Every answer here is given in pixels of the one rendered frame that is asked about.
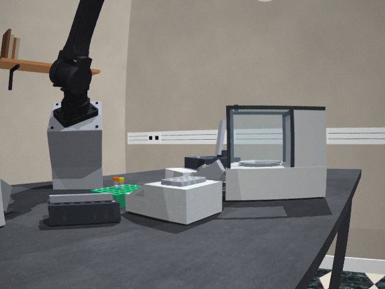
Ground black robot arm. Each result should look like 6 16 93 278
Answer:
49 0 104 128

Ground orange-capped tube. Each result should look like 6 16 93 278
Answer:
113 177 119 188

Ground green tube rack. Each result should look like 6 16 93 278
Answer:
90 184 140 208

